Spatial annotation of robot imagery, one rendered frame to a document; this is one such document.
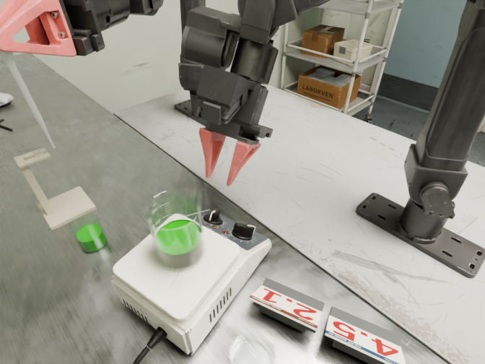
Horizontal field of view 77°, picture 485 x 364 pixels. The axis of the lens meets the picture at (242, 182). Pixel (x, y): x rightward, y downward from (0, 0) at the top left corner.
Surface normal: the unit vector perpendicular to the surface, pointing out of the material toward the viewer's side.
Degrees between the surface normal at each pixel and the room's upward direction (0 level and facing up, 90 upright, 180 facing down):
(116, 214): 0
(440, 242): 0
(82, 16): 92
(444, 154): 76
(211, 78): 61
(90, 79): 90
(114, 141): 0
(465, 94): 90
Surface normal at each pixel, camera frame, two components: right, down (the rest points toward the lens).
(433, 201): -0.28, 0.61
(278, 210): 0.00, -0.77
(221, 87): -0.29, 0.15
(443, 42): -0.72, 0.44
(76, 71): 0.69, 0.46
